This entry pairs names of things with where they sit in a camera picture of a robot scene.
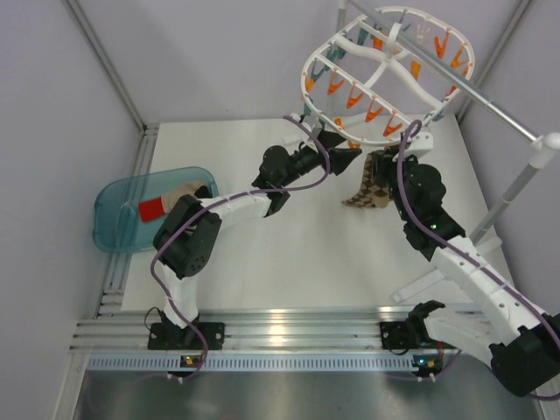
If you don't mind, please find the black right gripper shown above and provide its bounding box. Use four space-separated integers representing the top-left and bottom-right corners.
373 145 420 221

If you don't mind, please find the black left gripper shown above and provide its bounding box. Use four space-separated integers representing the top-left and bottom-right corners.
278 129 361 187

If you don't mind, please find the brown argyle sock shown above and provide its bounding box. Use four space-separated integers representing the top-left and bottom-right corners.
342 152 393 208

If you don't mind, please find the white round clip hanger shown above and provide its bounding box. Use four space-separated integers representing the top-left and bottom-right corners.
300 6 476 149

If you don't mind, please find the beige sock with red cuff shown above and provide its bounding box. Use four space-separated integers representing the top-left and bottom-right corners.
137 181 204 223

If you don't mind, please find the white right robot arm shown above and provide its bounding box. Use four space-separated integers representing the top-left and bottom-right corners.
366 147 559 397

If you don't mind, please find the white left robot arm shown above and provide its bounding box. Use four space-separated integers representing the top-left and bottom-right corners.
150 129 361 347

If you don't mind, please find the black sock in basket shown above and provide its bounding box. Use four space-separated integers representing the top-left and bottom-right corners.
193 185 214 200

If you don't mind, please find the metal drying rack stand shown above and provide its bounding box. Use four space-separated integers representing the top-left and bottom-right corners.
276 0 560 303

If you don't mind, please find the teal plastic basket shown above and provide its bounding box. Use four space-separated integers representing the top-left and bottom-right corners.
93 166 219 253

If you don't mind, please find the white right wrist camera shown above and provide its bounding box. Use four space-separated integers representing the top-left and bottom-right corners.
404 131 434 158

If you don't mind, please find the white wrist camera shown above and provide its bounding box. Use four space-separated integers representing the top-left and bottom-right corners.
404 131 434 158
282 113 320 144

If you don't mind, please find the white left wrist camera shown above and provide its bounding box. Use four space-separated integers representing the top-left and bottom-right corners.
282 113 320 144

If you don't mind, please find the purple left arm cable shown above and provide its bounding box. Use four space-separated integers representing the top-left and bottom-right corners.
150 114 332 373

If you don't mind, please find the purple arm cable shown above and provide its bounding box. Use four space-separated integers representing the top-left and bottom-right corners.
395 120 560 402
150 114 332 373

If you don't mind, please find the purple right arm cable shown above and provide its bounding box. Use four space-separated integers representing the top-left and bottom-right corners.
395 120 560 402

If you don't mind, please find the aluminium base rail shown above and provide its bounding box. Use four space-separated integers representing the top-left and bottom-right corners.
70 306 456 373

